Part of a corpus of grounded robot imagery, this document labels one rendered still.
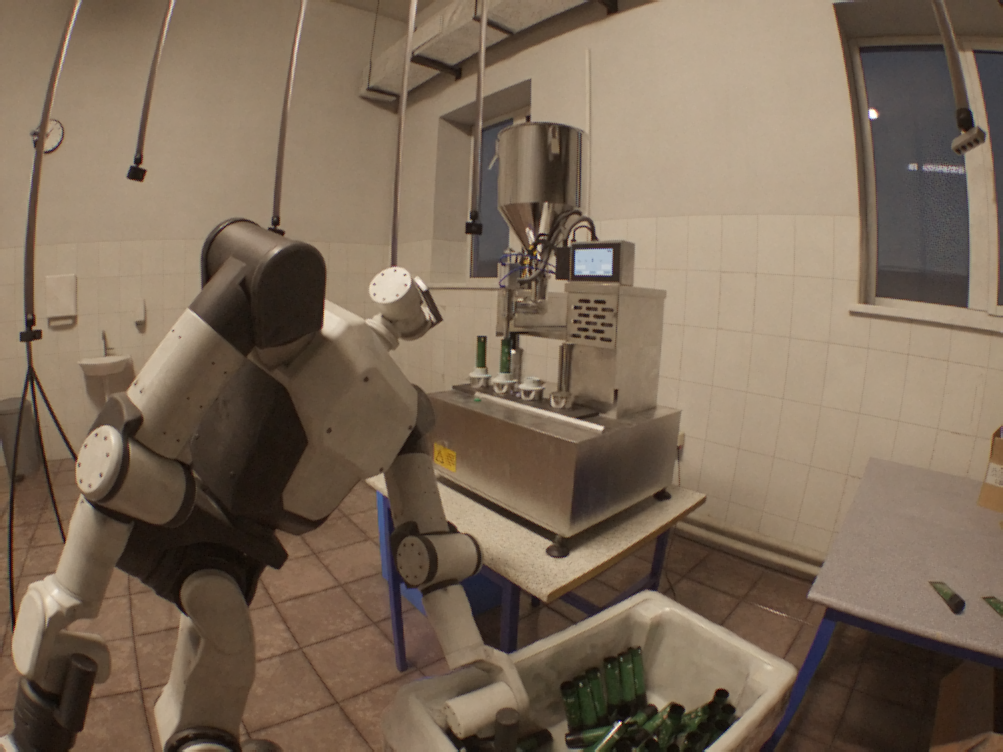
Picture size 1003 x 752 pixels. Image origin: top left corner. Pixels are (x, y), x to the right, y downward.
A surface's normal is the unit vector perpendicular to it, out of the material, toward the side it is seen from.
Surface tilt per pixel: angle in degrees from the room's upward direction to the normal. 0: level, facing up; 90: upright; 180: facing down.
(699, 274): 90
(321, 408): 75
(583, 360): 90
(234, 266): 52
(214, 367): 108
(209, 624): 90
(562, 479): 90
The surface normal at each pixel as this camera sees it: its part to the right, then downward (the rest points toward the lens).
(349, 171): 0.66, 0.15
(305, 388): 0.51, -0.10
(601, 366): -0.75, 0.09
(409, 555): -0.65, -0.18
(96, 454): -0.17, -0.45
